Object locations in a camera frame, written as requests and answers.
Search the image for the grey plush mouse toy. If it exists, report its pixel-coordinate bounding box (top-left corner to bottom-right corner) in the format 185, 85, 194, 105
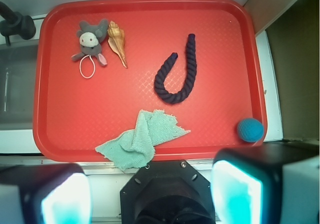
71, 19, 109, 79

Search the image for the golden spiral sea shell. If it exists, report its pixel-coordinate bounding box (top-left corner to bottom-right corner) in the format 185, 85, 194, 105
107, 21, 128, 68

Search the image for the red plastic tray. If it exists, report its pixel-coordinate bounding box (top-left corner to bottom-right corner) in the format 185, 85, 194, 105
32, 0, 267, 162

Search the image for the stainless steel sink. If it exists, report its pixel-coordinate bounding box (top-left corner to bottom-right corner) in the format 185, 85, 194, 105
0, 41, 38, 130

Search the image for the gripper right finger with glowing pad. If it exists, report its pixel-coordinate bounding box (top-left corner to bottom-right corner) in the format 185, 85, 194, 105
210, 142, 320, 223

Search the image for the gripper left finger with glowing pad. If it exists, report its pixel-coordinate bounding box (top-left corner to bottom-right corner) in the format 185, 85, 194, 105
0, 163, 93, 223

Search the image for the blue textured ball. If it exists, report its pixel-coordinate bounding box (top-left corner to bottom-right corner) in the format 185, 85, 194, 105
236, 118, 264, 143

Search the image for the dark purple twisted rope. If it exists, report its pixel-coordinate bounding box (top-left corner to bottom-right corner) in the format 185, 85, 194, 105
153, 33, 199, 105

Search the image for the mint green cloth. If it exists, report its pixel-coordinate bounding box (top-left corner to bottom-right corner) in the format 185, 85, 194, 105
95, 110, 190, 170

